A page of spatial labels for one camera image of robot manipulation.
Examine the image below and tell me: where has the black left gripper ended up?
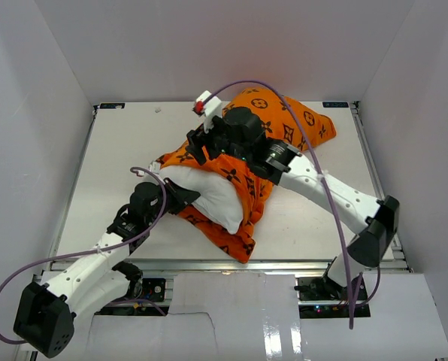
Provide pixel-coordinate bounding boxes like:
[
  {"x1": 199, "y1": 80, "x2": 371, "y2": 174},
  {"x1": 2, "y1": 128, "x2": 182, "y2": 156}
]
[{"x1": 145, "y1": 177, "x2": 199, "y2": 226}]

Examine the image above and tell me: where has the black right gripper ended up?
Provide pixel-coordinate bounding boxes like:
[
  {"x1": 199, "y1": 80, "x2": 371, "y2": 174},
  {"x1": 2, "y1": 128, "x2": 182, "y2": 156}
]
[{"x1": 185, "y1": 114, "x2": 250, "y2": 167}]

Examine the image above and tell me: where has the white pillow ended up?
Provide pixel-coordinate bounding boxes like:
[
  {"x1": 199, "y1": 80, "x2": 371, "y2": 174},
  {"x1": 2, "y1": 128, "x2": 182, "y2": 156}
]
[{"x1": 159, "y1": 165, "x2": 244, "y2": 235}]

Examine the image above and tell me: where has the orange patterned pillowcase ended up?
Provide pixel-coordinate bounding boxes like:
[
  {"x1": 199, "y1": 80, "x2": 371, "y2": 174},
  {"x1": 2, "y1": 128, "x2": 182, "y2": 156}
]
[{"x1": 157, "y1": 87, "x2": 337, "y2": 263}]

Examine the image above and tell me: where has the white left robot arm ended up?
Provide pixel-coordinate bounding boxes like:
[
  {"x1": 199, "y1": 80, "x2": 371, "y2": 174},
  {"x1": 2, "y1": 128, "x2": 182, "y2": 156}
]
[{"x1": 14, "y1": 179, "x2": 200, "y2": 358}]

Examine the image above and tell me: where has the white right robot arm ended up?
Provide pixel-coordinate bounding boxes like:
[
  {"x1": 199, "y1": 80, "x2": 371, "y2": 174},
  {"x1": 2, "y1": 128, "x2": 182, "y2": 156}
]
[{"x1": 186, "y1": 107, "x2": 400, "y2": 300}]

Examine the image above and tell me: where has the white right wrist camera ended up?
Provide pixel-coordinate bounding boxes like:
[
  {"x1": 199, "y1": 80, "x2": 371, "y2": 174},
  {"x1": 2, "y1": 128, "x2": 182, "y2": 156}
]
[{"x1": 192, "y1": 90, "x2": 223, "y2": 133}]

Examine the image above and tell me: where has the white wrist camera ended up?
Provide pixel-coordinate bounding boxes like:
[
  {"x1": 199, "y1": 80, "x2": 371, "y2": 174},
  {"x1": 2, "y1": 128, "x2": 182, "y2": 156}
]
[
  {"x1": 130, "y1": 161, "x2": 161, "y2": 177},
  {"x1": 192, "y1": 90, "x2": 223, "y2": 133}
]

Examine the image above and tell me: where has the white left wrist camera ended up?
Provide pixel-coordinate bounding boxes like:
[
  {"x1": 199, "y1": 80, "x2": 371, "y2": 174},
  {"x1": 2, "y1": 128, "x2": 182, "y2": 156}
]
[{"x1": 130, "y1": 161, "x2": 161, "y2": 177}]

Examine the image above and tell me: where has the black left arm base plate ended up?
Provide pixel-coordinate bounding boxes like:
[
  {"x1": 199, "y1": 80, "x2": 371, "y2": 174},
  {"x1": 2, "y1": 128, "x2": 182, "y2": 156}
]
[{"x1": 112, "y1": 278, "x2": 166, "y2": 305}]

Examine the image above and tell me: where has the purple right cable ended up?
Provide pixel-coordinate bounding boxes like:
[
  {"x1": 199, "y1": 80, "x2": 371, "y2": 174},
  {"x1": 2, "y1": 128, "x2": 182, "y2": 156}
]
[{"x1": 207, "y1": 79, "x2": 381, "y2": 331}]

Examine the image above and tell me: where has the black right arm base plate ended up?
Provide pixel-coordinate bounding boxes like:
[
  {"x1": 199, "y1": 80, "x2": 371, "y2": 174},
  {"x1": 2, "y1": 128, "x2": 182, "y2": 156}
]
[{"x1": 294, "y1": 277, "x2": 369, "y2": 307}]

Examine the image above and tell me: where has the aluminium table frame rail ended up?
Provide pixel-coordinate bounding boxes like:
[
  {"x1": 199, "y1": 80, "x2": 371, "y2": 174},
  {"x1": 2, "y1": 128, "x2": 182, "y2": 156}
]
[{"x1": 15, "y1": 100, "x2": 413, "y2": 361}]

